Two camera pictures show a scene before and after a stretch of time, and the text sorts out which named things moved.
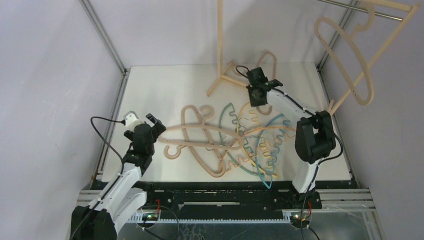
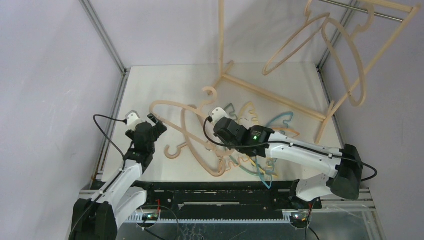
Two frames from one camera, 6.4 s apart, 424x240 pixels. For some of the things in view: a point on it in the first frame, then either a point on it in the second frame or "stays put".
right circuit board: [296, 219] stays put
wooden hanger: [181, 145] -> [198, 109]
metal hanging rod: [396, 18] stays put
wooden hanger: [274, 76] -> [308, 22]
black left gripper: [157, 128] stays put
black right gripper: [259, 86] -> [224, 126]
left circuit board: [150, 216] stays put
